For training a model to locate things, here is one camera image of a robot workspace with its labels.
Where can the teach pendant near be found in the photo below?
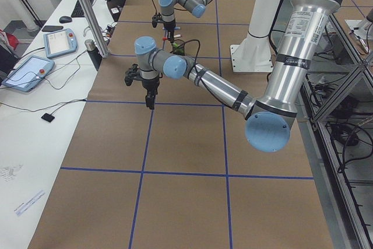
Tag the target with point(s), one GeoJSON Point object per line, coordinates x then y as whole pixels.
{"type": "Point", "coordinates": [29, 74]}

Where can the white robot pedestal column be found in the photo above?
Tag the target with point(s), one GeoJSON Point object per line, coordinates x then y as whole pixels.
{"type": "Point", "coordinates": [261, 21]}

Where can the aluminium frame post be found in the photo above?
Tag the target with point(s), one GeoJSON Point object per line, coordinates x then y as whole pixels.
{"type": "Point", "coordinates": [94, 27]}

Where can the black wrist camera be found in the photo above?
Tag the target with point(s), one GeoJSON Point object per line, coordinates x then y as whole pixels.
{"type": "Point", "coordinates": [132, 74]}
{"type": "Point", "coordinates": [156, 19]}

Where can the teach pendant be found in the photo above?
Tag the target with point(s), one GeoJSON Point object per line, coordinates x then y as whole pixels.
{"type": "Point", "coordinates": [59, 43]}
{"type": "Point", "coordinates": [29, 74]}

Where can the black computer mouse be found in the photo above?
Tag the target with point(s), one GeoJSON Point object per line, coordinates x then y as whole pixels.
{"type": "Point", "coordinates": [65, 19]}

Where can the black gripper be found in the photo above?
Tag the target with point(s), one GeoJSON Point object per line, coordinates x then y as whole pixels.
{"type": "Point", "coordinates": [150, 86]}
{"type": "Point", "coordinates": [170, 25]}

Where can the black mesh pen cup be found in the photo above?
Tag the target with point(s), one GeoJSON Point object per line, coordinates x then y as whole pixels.
{"type": "Point", "coordinates": [178, 49]}

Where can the black smartphone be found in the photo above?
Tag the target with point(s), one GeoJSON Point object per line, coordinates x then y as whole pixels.
{"type": "Point", "coordinates": [49, 28]}

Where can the small black square pad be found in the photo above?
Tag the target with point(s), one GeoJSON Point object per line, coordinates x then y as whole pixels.
{"type": "Point", "coordinates": [47, 117]}

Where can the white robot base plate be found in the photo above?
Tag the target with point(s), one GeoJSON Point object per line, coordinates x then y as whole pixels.
{"type": "Point", "coordinates": [246, 58]}

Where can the aluminium frame rack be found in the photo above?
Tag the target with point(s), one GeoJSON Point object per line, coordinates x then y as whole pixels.
{"type": "Point", "coordinates": [336, 125]}

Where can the teach pendant far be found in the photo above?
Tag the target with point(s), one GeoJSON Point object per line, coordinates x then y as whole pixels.
{"type": "Point", "coordinates": [59, 43]}

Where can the dark metal water bottle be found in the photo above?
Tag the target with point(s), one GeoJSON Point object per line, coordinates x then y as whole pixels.
{"type": "Point", "coordinates": [93, 53]}

